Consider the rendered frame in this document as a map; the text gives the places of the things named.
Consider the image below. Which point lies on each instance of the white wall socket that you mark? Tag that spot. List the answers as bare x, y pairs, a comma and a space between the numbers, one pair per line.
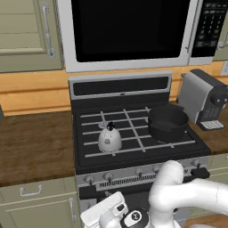
225, 67

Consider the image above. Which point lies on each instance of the black and steel stove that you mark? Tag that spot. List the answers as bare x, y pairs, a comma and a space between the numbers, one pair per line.
118, 160

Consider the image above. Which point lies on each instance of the grey coffee machine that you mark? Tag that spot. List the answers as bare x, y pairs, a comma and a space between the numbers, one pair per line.
196, 92

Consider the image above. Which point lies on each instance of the green wall cupboard door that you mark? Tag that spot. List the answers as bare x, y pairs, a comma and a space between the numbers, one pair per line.
222, 55
23, 35

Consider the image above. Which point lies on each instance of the white kettle with black lid knob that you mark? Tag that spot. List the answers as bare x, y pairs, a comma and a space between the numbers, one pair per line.
109, 141

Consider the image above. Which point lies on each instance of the white microwave oven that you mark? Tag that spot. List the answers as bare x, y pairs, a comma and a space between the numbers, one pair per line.
127, 63

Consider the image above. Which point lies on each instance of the grey stove knob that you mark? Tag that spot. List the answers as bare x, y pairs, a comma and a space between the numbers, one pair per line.
138, 172
88, 179
196, 162
156, 170
107, 176

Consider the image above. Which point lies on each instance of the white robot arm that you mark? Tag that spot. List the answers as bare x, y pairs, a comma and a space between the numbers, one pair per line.
190, 193

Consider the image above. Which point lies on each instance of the black cooking pot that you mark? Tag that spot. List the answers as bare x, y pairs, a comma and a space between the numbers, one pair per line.
167, 124

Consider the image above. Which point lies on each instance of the green drawer front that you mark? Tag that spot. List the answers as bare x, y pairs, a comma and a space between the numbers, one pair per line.
53, 190
219, 163

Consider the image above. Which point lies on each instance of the green base cupboard door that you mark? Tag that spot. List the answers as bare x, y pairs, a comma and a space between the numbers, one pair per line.
38, 215

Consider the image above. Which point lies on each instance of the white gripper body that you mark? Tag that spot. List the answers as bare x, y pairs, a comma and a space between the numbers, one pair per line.
101, 206

